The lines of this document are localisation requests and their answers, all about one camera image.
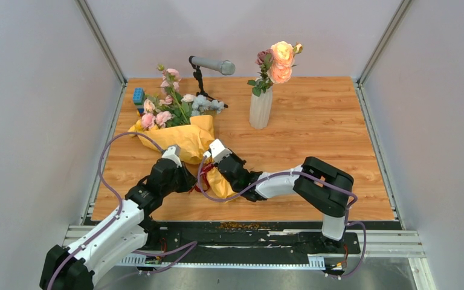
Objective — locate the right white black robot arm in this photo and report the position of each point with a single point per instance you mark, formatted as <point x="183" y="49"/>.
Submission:
<point x="325" y="187"/>

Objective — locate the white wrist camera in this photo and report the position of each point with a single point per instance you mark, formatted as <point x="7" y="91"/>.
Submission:
<point x="217" y="151"/>
<point x="172" y="153"/>

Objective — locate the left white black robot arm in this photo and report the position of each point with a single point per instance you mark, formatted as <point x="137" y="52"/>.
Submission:
<point x="129" y="227"/>

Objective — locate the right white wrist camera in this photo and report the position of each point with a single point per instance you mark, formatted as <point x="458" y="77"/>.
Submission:
<point x="217" y="151"/>

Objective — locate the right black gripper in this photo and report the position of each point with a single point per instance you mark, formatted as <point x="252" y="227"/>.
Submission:
<point x="235" y="156"/>

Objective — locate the dark red ribbon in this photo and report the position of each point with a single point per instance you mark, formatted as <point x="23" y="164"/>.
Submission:
<point x="202" y="173"/>

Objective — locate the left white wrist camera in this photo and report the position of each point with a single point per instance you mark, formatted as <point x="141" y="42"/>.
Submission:
<point x="172" y="153"/>

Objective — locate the orange flowers in vase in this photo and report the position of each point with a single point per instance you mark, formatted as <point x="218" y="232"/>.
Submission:
<point x="275" y="66"/>

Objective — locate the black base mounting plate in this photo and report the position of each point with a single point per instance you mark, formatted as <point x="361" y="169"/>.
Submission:
<point x="272" y="243"/>

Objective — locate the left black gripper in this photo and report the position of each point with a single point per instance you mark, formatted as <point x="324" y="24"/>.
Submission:
<point x="190" y="180"/>

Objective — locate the white ribbed vase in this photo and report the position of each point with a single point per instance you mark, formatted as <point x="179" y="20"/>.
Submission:
<point x="260" y="109"/>

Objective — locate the silver microphone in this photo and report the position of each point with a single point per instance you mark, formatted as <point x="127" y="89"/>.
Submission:
<point x="225" y="67"/>

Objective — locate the colourful toy block train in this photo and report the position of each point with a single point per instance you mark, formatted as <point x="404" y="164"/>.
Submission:
<point x="138" y="99"/>

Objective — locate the yellow flower bouquet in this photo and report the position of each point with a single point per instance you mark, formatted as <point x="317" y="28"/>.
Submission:
<point x="183" y="119"/>

